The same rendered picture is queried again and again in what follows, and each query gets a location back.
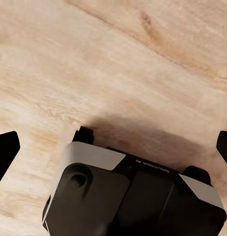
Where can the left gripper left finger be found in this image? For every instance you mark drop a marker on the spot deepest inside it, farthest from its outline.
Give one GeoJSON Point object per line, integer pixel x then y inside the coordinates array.
{"type": "Point", "coordinates": [9, 147]}

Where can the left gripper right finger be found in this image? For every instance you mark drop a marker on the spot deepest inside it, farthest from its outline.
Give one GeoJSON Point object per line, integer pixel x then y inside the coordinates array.
{"type": "Point", "coordinates": [221, 144]}

